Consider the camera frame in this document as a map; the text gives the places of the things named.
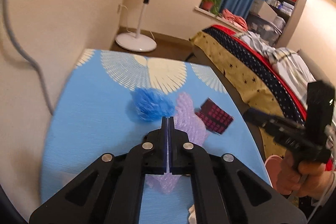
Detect potted green plant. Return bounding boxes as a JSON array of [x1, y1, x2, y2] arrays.
[[200, 0, 221, 16]]

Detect navy star bed sheet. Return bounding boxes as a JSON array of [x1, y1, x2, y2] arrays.
[[202, 26, 306, 124]]

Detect maroon checkered packet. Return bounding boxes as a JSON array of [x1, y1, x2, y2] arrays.
[[195, 98, 234, 135]]

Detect pink clothes on windowsill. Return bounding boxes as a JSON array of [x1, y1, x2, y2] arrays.
[[222, 9, 248, 31]]

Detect purple foam net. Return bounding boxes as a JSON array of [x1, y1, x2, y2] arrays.
[[145, 92, 210, 194]]

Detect red blanket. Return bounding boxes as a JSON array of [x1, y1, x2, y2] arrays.
[[194, 25, 324, 124]]

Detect grey power cable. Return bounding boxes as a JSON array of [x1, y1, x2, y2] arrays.
[[2, 0, 55, 115]]

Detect wooden bookshelf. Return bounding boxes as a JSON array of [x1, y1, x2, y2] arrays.
[[267, 0, 306, 47]]

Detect plaid light blue quilt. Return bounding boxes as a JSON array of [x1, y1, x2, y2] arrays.
[[234, 32, 315, 108]]

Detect person's right hand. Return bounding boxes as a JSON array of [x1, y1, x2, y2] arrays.
[[276, 150, 334, 200]]

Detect blue foam net ball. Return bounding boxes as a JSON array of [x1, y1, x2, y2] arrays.
[[131, 88, 175, 122]]

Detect cardboard box on shelf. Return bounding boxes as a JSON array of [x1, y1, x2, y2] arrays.
[[250, 0, 277, 22]]

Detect pink plastic trash bin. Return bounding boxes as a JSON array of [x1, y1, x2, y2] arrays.
[[264, 155, 282, 190]]

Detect yellow star bed skirt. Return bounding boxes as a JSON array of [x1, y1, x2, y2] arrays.
[[189, 31, 289, 162]]

